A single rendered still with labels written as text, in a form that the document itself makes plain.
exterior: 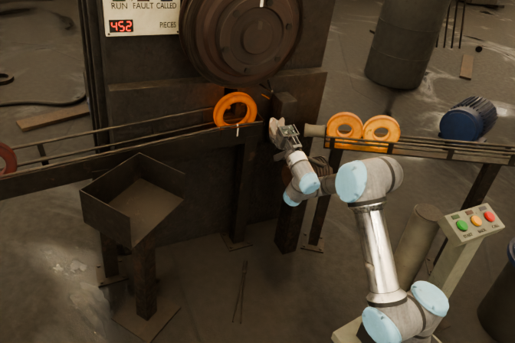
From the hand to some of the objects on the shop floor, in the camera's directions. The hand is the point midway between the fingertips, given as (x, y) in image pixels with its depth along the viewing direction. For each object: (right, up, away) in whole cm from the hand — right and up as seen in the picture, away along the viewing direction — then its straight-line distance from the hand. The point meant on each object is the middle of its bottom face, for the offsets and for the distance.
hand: (272, 121), depth 170 cm
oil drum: (+133, +63, +261) cm, 300 cm away
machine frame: (-42, -36, +74) cm, 92 cm away
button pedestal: (+68, -88, +18) cm, 113 cm away
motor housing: (+12, -61, +47) cm, 78 cm away
